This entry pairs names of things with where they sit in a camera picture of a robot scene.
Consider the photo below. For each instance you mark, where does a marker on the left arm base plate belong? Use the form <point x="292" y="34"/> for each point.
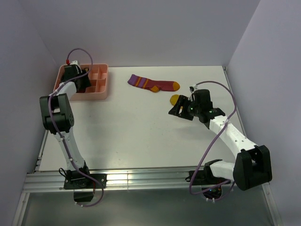
<point x="82" y="182"/>

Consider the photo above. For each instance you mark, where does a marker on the aluminium front rail frame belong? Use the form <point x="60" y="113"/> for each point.
<point x="117" y="179"/>

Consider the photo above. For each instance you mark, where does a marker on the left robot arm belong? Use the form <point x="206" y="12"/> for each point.
<point x="58" y="119"/>

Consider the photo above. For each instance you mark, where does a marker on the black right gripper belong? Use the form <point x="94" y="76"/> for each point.
<point x="183" y="100"/>

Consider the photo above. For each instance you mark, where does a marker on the maroon purple striped sock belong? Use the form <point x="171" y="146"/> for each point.
<point x="153" y="85"/>

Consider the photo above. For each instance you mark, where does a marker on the yellow patterned sock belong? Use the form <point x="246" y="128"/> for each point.
<point x="174" y="99"/>

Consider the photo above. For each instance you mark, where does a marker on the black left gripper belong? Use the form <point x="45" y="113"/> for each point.
<point x="87" y="82"/>

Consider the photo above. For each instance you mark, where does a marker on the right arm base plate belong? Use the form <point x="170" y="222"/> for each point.
<point x="205" y="177"/>

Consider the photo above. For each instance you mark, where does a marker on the pink compartment organizer box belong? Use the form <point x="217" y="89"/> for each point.
<point x="98" y="76"/>

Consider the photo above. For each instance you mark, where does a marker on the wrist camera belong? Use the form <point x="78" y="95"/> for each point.
<point x="193" y="89"/>
<point x="75" y="62"/>

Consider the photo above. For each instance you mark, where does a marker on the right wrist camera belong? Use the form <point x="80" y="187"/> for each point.
<point x="193" y="89"/>

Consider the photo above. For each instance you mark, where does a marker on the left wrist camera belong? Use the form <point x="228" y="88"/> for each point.
<point x="75" y="62"/>

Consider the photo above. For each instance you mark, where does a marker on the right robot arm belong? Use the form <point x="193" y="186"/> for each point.
<point x="252" y="166"/>

